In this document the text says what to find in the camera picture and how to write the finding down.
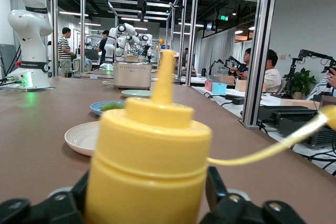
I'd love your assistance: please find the black power adapter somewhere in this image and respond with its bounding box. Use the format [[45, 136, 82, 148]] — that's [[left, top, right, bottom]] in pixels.
[[225, 93, 245, 105]]

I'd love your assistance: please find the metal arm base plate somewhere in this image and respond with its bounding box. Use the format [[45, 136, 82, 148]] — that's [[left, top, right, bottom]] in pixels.
[[0, 83, 52, 93]]

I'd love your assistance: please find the green potted plant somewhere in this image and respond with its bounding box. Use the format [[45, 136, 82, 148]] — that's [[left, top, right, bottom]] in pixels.
[[282, 67, 318, 101]]

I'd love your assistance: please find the person in striped sleeve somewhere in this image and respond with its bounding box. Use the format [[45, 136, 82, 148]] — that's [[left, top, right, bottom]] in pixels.
[[306, 67, 336, 101]]

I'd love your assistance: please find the pale green round plate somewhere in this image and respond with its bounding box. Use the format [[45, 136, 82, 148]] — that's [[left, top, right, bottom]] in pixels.
[[121, 89, 153, 99]]

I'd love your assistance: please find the yellow squeeze sauce bottle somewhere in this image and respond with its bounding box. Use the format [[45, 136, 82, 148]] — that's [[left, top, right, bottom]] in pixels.
[[83, 49, 336, 224]]

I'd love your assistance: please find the light wooden box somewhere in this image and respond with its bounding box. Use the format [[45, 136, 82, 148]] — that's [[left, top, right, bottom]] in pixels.
[[234, 79, 247, 93]]

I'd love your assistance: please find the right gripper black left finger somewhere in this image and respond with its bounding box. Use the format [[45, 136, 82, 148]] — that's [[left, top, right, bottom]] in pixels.
[[0, 170, 91, 224]]

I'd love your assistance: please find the black power supply unit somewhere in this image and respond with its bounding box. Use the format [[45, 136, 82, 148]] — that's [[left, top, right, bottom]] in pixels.
[[258, 104, 336, 148]]

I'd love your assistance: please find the man in striped shirt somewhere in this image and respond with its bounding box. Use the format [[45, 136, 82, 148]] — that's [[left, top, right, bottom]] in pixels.
[[57, 27, 77, 78]]

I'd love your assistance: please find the light blue box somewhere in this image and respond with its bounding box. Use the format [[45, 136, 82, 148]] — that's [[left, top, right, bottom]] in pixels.
[[212, 82, 227, 95]]

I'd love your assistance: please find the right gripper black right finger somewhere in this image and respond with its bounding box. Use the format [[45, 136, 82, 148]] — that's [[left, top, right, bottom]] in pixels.
[[199, 166, 308, 224]]

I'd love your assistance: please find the man in dark shirt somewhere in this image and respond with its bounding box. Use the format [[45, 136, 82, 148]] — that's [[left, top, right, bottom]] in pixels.
[[98, 30, 110, 67]]

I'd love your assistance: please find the beige and chrome toaster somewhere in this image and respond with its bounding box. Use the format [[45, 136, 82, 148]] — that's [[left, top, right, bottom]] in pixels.
[[101, 61, 153, 90]]

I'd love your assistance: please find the green lettuce leaf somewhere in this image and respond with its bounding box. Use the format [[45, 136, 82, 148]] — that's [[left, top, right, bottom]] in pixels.
[[100, 101, 126, 112]]

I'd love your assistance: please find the beige round plate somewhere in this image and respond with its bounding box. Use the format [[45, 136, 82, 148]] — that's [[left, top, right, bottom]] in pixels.
[[64, 121, 102, 157]]

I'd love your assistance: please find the person with glasses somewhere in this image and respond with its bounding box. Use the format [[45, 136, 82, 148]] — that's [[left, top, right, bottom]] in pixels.
[[236, 47, 253, 81]]

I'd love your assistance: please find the black arm base cable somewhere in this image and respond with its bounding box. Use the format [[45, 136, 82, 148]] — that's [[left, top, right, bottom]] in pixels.
[[0, 76, 20, 86]]

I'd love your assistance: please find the person in white shirt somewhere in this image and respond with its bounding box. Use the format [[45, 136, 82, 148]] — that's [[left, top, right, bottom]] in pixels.
[[263, 49, 282, 93]]

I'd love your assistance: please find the blue round plate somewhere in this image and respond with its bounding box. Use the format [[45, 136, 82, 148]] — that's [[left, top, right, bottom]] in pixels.
[[90, 100, 127, 116]]

